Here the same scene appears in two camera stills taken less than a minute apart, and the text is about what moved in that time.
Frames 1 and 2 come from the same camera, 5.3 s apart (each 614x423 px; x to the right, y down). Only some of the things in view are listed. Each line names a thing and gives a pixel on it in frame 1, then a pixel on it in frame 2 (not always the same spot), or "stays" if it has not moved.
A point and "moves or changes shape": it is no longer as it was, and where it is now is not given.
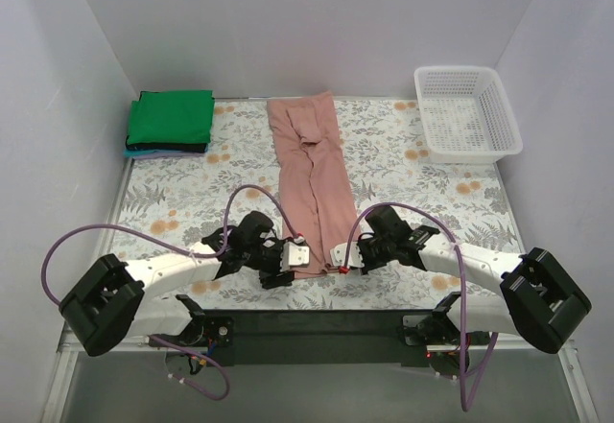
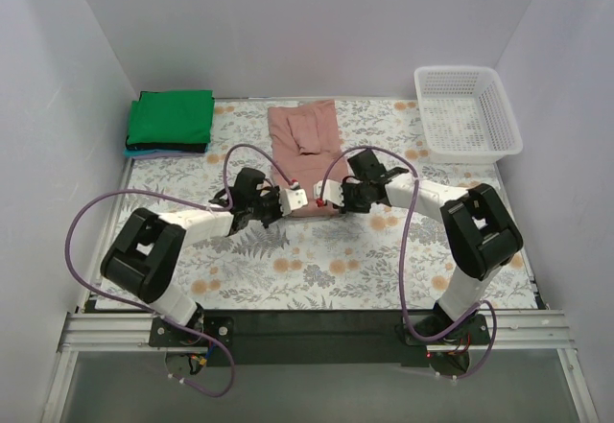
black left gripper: x=273 y=264 → x=273 y=202
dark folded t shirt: x=200 y=148 stays
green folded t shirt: x=172 y=117 stays
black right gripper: x=366 y=251 → x=347 y=198
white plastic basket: x=466 y=114 stays
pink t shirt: x=318 y=199 moves or changes shape
